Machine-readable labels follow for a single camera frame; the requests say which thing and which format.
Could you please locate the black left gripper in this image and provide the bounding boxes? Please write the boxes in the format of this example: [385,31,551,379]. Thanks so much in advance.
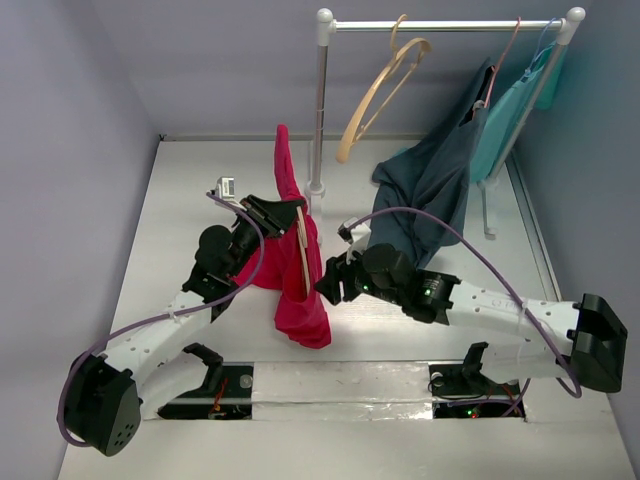
[226,195,303,278]

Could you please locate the beige wooden hanger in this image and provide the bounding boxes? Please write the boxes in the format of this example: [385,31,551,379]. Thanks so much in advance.
[335,14,432,164]
[297,207,311,294]

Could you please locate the red t shirt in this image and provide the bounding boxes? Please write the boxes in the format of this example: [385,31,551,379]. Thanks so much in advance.
[237,123,334,350]

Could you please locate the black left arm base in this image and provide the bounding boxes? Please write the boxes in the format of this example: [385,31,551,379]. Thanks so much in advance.
[157,343,254,420]

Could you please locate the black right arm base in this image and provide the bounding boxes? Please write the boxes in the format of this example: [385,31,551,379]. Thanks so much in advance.
[427,342,526,419]

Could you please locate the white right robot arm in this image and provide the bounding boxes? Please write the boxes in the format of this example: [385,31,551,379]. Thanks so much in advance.
[314,244,628,393]

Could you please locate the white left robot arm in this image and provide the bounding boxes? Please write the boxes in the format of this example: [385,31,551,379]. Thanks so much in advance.
[56,193,304,456]

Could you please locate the dark teal t shirt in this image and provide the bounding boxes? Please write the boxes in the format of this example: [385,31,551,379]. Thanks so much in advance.
[369,59,494,268]

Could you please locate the turquoise t shirt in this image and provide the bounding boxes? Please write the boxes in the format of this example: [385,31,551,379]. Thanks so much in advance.
[470,42,555,183]

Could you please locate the blue hanger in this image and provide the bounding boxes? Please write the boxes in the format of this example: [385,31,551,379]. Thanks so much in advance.
[528,17,558,76]

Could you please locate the white clothes rack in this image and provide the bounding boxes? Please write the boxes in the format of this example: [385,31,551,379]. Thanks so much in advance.
[305,7,587,239]

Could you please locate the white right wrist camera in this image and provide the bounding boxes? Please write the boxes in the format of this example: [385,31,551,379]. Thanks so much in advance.
[337,217,371,253]

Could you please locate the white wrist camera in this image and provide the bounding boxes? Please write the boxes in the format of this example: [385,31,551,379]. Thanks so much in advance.
[337,217,371,253]
[210,176,240,207]

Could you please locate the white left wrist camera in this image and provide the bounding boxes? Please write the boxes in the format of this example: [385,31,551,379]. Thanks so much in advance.
[210,176,240,207]

